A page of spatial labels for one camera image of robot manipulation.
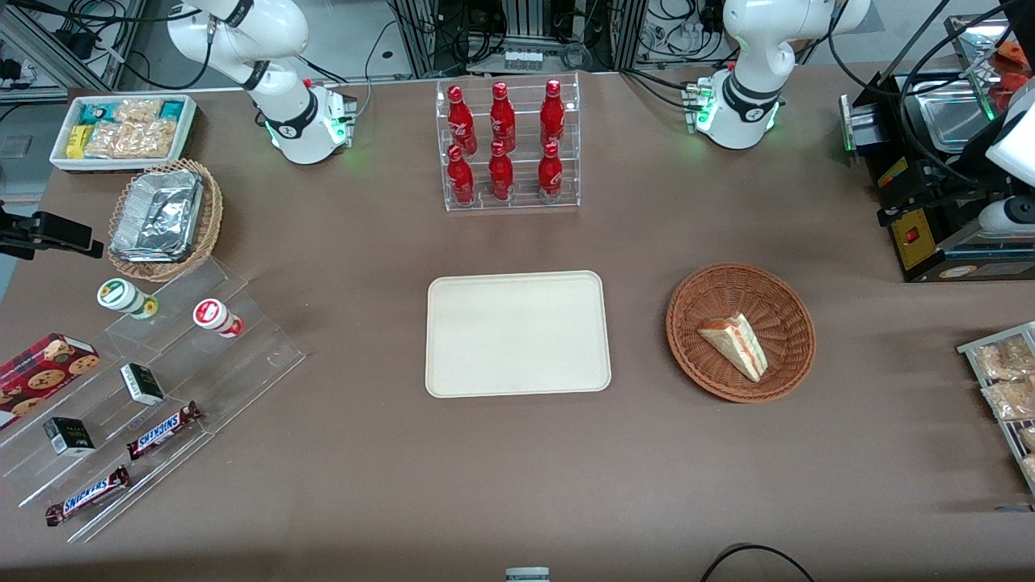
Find triangular sandwich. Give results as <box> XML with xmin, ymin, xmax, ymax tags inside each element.
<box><xmin>697</xmin><ymin>313</ymin><xmax>768</xmax><ymax>383</ymax></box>

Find beige rectangular tray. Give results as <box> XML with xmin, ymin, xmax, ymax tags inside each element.
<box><xmin>425</xmin><ymin>270</ymin><xmax>613</xmax><ymax>399</ymax></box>

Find brown wicker basket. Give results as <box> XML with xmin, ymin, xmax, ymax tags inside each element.
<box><xmin>665</xmin><ymin>263</ymin><xmax>817</xmax><ymax>404</ymax></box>

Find light wicker basket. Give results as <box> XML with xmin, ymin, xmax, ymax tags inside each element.
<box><xmin>107</xmin><ymin>158</ymin><xmax>224</xmax><ymax>284</ymax></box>

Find tray of packaged snacks right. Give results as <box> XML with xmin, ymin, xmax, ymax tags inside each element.
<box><xmin>957</xmin><ymin>321</ymin><xmax>1035</xmax><ymax>496</ymax></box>

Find clear acrylic bottle rack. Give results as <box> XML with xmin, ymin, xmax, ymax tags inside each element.
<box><xmin>436</xmin><ymin>72</ymin><xmax>582</xmax><ymax>213</ymax></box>

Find red cola bottle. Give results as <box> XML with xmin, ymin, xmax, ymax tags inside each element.
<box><xmin>490</xmin><ymin>82</ymin><xmax>517</xmax><ymax>153</ymax></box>
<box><xmin>538</xmin><ymin>141</ymin><xmax>564</xmax><ymax>199</ymax></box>
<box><xmin>540</xmin><ymin>78</ymin><xmax>566</xmax><ymax>149</ymax></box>
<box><xmin>447</xmin><ymin>85</ymin><xmax>478</xmax><ymax>156</ymax></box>
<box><xmin>447</xmin><ymin>144</ymin><xmax>476</xmax><ymax>205</ymax></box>
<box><xmin>488</xmin><ymin>141</ymin><xmax>515</xmax><ymax>202</ymax></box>

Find clear acrylic stepped stand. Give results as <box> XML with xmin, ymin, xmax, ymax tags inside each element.
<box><xmin>0</xmin><ymin>256</ymin><xmax>307</xmax><ymax>545</ymax></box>

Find red lid yogurt cup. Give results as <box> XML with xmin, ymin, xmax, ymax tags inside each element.
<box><xmin>192</xmin><ymin>297</ymin><xmax>245</xmax><ymax>340</ymax></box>

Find white snack bin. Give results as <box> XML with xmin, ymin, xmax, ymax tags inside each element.
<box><xmin>49</xmin><ymin>94</ymin><xmax>198</xmax><ymax>174</ymax></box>

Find aluminium foil container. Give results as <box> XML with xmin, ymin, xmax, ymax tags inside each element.
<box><xmin>110</xmin><ymin>169</ymin><xmax>205</xmax><ymax>264</ymax></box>

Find snickers bar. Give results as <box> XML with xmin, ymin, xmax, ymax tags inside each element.
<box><xmin>126</xmin><ymin>400</ymin><xmax>203</xmax><ymax>462</ymax></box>
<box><xmin>44</xmin><ymin>465</ymin><xmax>132</xmax><ymax>528</ymax></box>

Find small black box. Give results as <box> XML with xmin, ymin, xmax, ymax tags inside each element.
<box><xmin>119</xmin><ymin>362</ymin><xmax>166</xmax><ymax>407</ymax></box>
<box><xmin>42</xmin><ymin>416</ymin><xmax>97</xmax><ymax>458</ymax></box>

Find green lid yogurt cup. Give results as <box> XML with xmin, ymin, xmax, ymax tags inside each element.
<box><xmin>96</xmin><ymin>277</ymin><xmax>159</xmax><ymax>321</ymax></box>

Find black food warmer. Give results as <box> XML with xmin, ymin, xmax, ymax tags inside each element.
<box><xmin>857</xmin><ymin>12</ymin><xmax>1035</xmax><ymax>284</ymax></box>

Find clear cracker bag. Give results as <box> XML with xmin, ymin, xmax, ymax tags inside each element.
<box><xmin>113</xmin><ymin>98</ymin><xmax>163</xmax><ymax>124</ymax></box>
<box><xmin>84</xmin><ymin>119</ymin><xmax>180</xmax><ymax>159</ymax></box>

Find steel warmer pan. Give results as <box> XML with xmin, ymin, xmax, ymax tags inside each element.
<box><xmin>916</xmin><ymin>79</ymin><xmax>994</xmax><ymax>152</ymax></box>

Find red cookie box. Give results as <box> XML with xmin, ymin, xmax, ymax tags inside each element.
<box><xmin>0</xmin><ymin>332</ymin><xmax>102</xmax><ymax>431</ymax></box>

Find black cable loop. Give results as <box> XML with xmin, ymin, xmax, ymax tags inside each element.
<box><xmin>699</xmin><ymin>542</ymin><xmax>818</xmax><ymax>582</ymax></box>

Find black camera clamp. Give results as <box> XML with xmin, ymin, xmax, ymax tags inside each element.
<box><xmin>0</xmin><ymin>202</ymin><xmax>105</xmax><ymax>262</ymax></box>

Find aluminium frame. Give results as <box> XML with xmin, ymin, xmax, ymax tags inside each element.
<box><xmin>0</xmin><ymin>0</ymin><xmax>148</xmax><ymax>91</ymax></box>

